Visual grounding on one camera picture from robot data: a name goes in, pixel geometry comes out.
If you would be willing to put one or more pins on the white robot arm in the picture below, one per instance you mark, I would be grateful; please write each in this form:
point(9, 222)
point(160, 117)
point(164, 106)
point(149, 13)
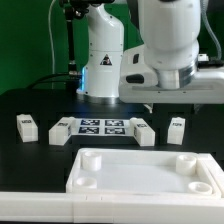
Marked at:
point(164, 69)

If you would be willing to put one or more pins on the fiducial marker sheet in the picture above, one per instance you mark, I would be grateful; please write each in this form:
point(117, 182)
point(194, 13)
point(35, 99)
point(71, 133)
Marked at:
point(101, 127)

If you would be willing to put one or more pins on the white desk top tray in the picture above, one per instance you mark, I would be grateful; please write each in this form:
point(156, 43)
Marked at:
point(140, 172)

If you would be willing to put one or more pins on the white front fence bar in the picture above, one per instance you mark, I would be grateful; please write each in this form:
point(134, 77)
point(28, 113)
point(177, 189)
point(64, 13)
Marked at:
point(76, 209)

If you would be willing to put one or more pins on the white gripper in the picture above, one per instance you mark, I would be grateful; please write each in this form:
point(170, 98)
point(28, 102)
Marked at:
point(141, 84)

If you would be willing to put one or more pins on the black camera stand pole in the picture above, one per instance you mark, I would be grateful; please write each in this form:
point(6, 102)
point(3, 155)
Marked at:
point(73, 9)

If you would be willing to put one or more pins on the white fence bar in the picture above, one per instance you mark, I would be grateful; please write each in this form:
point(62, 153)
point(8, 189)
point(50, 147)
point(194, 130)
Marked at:
point(76, 209)
point(215, 170)

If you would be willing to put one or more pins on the white right fence bar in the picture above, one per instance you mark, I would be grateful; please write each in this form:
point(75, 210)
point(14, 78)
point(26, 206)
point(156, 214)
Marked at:
point(215, 170)

